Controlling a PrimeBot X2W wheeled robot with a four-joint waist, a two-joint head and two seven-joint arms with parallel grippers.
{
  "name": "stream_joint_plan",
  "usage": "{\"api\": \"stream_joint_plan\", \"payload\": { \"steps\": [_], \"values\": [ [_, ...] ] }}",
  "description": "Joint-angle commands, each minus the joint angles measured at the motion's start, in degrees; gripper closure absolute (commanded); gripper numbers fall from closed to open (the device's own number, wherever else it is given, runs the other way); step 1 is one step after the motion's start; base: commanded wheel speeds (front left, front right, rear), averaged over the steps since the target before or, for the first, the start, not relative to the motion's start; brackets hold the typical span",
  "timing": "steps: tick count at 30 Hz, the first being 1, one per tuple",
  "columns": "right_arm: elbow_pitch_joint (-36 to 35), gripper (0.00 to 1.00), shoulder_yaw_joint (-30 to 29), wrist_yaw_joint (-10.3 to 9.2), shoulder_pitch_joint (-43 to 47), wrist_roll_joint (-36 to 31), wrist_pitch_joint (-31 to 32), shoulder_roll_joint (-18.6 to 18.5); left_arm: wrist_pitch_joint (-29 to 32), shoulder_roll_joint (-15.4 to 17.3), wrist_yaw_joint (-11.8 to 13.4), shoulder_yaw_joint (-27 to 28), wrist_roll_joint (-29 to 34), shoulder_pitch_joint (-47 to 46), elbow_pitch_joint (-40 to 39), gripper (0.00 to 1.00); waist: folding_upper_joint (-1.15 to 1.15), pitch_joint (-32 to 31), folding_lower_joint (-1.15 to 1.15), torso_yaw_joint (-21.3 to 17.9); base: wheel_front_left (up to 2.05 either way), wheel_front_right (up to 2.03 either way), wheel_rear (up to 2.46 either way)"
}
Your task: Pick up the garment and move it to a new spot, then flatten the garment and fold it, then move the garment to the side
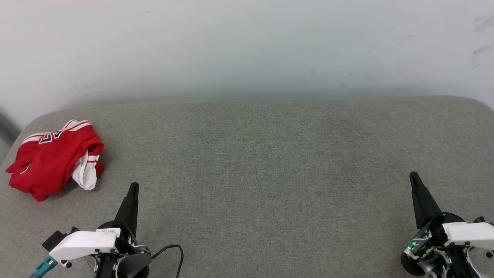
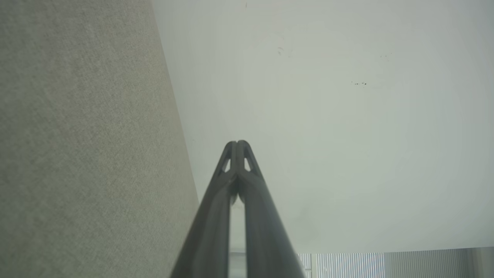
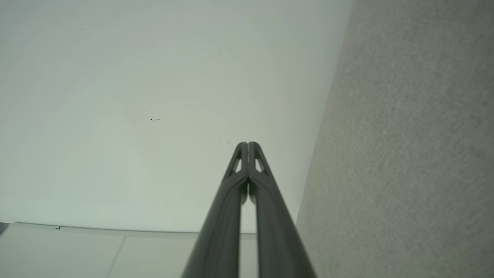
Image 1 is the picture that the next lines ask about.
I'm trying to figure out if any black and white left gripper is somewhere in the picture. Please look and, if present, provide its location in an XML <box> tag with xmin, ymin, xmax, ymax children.
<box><xmin>42</xmin><ymin>182</ymin><xmax>152</xmax><ymax>278</ymax></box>

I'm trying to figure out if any grey fabric sofa cushion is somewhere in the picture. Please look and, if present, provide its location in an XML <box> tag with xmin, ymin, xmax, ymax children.
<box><xmin>0</xmin><ymin>96</ymin><xmax>494</xmax><ymax>278</ymax></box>

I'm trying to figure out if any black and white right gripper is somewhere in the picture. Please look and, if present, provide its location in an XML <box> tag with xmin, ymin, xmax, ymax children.
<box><xmin>400</xmin><ymin>171</ymin><xmax>494</xmax><ymax>278</ymax></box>

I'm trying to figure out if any teal cable connector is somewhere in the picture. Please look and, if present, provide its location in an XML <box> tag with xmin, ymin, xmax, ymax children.
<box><xmin>30</xmin><ymin>256</ymin><xmax>58</xmax><ymax>278</ymax></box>

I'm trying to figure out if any red and white jersey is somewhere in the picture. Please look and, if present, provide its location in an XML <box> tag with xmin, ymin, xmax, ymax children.
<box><xmin>5</xmin><ymin>119</ymin><xmax>105</xmax><ymax>202</ymax></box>

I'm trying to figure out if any grey metal rail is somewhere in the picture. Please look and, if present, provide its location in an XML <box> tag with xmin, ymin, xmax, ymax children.
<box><xmin>0</xmin><ymin>111</ymin><xmax>20</xmax><ymax>146</ymax></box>

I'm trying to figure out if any thin black cable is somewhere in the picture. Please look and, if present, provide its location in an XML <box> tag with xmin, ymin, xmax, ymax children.
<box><xmin>151</xmin><ymin>244</ymin><xmax>184</xmax><ymax>278</ymax></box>

